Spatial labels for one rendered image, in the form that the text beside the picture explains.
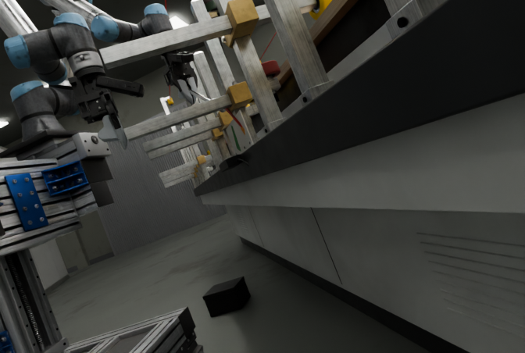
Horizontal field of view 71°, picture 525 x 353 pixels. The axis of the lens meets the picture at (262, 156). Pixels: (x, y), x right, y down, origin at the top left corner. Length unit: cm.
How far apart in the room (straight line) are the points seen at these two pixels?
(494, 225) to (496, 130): 38
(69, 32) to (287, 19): 63
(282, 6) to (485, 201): 39
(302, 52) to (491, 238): 44
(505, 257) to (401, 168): 32
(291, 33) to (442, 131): 29
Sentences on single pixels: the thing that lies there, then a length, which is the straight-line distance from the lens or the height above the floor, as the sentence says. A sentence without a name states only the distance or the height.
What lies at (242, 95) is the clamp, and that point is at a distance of 99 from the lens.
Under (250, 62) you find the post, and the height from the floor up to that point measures 86.
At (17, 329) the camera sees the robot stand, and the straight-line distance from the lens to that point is 141.
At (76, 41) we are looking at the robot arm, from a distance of 105.
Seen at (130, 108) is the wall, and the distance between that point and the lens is 919.
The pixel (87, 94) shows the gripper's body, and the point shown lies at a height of 96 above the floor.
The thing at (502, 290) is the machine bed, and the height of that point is 29.
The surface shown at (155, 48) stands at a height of 93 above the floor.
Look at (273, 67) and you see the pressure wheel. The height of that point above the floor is 88.
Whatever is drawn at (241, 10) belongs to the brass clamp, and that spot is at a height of 94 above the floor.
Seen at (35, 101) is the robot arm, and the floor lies 118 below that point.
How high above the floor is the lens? 64
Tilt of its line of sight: 2 degrees up
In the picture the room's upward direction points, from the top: 22 degrees counter-clockwise
